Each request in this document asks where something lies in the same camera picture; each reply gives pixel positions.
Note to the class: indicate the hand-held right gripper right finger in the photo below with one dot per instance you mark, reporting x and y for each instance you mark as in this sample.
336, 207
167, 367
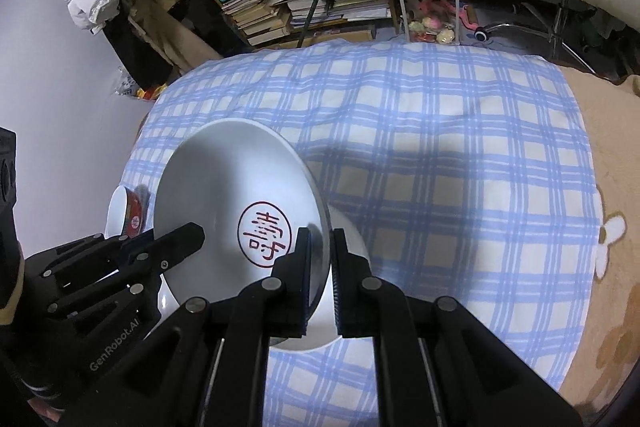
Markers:
340, 267

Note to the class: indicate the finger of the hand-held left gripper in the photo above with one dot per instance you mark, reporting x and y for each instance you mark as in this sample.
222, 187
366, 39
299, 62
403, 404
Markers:
90, 249
175, 242

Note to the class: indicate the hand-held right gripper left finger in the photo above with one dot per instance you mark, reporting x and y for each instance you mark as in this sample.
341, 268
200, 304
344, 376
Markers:
302, 257

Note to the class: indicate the deep white cherry-print plate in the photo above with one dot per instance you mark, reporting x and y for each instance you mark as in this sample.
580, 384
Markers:
352, 252

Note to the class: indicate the white bowl with red outside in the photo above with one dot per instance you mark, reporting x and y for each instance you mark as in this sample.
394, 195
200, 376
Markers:
134, 212

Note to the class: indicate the large white cherry-print plate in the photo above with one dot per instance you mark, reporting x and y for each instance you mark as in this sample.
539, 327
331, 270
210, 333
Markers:
225, 177

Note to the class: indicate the blue plaid cloth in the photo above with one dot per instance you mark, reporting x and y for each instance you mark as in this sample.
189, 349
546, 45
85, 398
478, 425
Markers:
425, 157

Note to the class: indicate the yellow red packet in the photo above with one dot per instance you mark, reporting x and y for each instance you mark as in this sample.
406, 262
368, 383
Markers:
152, 92

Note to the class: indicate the brown cardboard sheets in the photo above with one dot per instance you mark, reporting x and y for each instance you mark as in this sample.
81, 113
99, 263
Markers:
175, 37

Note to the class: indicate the stack of books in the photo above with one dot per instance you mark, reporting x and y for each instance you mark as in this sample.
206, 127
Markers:
260, 14

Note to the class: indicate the pink plush toys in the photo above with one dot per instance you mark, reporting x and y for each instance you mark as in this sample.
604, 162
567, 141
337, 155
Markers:
432, 24

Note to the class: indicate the beige floral blanket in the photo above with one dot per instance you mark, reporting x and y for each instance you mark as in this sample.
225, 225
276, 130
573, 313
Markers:
615, 147

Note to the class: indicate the metal chair legs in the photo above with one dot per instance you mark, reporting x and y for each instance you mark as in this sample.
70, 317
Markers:
545, 32

